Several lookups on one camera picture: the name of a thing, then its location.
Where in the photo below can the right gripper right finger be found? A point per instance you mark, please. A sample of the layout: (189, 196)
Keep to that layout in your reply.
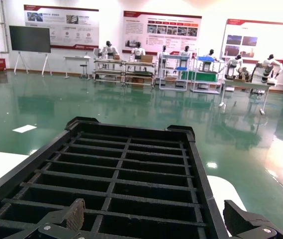
(238, 221)

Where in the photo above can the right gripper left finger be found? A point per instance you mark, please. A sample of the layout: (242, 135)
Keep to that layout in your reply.
(75, 216)

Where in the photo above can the black slotted plastic container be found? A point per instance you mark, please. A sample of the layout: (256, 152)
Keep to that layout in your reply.
(141, 189)

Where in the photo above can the white paper sheet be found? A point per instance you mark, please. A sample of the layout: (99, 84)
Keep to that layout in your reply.
(24, 128)

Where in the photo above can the white long table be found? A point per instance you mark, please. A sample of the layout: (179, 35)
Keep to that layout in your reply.
(245, 84)

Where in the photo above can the black round stool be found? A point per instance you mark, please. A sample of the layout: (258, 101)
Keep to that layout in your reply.
(83, 65)

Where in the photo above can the white humanoid robot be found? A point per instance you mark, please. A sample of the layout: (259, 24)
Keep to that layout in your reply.
(268, 66)
(109, 49)
(165, 51)
(238, 62)
(186, 52)
(210, 53)
(138, 51)

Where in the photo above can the white desk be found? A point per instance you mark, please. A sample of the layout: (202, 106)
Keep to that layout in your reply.
(77, 57)

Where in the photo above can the small brown carton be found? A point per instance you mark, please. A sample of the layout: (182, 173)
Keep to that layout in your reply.
(116, 57)

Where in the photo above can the white rack with blue trays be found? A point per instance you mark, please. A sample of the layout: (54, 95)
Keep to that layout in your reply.
(207, 59)

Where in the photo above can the large brown carton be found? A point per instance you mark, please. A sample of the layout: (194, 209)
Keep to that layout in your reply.
(146, 58)

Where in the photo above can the white shelf rack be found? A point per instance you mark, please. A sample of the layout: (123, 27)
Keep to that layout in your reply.
(174, 57)

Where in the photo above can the black screen on white stand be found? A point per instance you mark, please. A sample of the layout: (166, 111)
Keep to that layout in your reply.
(29, 38)

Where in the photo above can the red white info poster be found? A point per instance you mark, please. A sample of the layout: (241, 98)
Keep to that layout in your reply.
(136, 27)
(268, 32)
(81, 25)

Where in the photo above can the metal frame workbench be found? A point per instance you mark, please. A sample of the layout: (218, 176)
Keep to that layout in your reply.
(109, 60)
(138, 64)

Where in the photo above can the grey wall pipe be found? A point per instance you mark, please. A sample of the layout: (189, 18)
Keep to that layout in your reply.
(4, 25)

